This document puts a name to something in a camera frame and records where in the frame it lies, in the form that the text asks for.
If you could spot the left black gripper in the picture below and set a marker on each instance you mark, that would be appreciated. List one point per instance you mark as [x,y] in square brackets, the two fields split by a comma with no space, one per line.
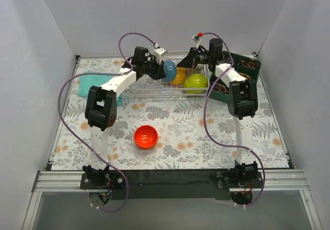
[159,70]

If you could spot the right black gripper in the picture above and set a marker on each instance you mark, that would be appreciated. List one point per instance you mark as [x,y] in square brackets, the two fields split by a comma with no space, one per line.
[194,57]

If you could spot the yellow orange bowl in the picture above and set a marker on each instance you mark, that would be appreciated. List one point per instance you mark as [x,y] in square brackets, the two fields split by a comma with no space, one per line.
[180,77]

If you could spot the blue grey bowl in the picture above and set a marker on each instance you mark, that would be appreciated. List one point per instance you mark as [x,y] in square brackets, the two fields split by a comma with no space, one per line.
[170,71]

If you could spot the lime green bowl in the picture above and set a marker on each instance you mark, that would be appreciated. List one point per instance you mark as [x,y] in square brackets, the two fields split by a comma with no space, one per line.
[196,80]

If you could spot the red orange bowl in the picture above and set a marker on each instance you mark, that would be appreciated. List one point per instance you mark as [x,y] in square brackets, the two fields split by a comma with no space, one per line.
[146,137]

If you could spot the blue patterned bowl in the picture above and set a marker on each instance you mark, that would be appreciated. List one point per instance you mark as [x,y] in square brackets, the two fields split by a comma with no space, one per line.
[190,71]

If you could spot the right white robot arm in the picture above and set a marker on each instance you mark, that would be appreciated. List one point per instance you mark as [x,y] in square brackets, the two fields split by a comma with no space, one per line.
[242,106]

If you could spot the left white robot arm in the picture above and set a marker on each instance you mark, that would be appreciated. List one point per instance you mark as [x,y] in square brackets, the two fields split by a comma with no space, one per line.
[101,107]

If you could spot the floral table mat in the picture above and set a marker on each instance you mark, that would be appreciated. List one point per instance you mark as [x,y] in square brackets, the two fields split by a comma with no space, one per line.
[182,142]

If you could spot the green compartment organizer tray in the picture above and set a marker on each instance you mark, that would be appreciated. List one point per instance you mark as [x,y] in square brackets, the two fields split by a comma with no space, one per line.
[245,66]

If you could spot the teal cloth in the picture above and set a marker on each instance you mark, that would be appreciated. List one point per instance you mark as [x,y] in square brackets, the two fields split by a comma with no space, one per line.
[87,81]

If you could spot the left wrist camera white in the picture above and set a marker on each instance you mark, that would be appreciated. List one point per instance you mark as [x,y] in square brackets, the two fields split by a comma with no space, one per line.
[159,53]

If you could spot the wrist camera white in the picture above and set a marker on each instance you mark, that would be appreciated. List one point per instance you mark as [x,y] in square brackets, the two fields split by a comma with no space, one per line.
[159,53]
[197,39]

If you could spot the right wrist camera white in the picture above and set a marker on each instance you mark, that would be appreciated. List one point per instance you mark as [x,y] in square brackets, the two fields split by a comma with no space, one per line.
[197,39]

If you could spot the white wire dish rack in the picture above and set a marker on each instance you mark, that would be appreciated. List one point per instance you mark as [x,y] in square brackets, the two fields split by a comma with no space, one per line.
[146,87]

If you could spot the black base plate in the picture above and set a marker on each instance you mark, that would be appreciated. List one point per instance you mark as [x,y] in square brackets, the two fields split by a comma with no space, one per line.
[168,184]

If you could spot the aluminium frame rail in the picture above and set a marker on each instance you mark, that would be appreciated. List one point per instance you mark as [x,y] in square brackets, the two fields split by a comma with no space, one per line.
[283,202]

